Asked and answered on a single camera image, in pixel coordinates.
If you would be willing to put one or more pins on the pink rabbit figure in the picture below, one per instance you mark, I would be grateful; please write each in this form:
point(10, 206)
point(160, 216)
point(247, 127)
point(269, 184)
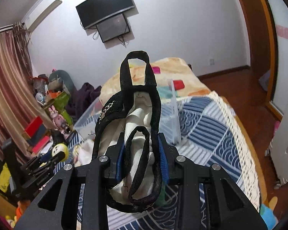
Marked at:
point(58, 120)

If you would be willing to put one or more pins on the clear plastic storage box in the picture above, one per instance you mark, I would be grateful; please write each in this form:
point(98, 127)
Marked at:
point(169, 121)

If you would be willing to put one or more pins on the grey plush toy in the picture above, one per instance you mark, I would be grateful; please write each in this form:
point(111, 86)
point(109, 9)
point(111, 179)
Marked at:
point(66, 80)

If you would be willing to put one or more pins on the large wall television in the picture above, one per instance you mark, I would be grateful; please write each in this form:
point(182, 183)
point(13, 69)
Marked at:
point(92, 12)

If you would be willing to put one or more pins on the brown wooden door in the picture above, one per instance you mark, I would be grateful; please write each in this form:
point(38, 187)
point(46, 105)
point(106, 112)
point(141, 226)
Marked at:
point(262, 40)

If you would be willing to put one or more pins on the small wall monitor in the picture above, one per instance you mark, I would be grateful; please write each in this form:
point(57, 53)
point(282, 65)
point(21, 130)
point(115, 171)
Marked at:
point(113, 27)

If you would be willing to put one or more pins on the colourful fleece blanket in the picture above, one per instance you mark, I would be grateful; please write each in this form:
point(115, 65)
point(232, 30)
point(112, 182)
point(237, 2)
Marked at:
point(175, 69)

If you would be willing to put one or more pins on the green bottle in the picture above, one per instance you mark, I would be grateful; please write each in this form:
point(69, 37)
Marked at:
point(67, 117)

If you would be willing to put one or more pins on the yellow white plush ball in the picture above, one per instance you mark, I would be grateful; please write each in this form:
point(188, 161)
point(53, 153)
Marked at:
point(61, 147)

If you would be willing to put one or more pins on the white sliding wardrobe door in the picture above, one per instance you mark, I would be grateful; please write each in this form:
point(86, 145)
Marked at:
point(280, 14)

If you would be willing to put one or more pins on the dark purple clothes pile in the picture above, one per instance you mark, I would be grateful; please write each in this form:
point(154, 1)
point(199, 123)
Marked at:
point(81, 99)

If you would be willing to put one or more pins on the blue patterned bed cover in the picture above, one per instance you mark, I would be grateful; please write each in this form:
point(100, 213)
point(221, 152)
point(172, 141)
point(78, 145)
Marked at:
point(209, 135)

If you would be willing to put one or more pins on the white air conditioner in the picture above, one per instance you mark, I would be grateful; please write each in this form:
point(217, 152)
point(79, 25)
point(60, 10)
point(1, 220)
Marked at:
point(39, 12)

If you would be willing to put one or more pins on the black white fabric bag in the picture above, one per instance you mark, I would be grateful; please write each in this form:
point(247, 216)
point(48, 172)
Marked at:
point(133, 112)

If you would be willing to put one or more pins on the striped pink curtain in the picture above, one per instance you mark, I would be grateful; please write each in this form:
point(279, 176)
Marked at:
point(18, 106)

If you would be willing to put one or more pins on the green box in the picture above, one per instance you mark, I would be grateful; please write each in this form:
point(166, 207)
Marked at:
point(59, 102)

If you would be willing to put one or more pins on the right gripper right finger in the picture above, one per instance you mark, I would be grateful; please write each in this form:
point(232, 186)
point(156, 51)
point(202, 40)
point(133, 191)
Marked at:
point(169, 168)

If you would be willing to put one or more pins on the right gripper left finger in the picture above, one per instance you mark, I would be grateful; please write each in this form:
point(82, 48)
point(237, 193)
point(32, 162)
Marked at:
point(116, 153)

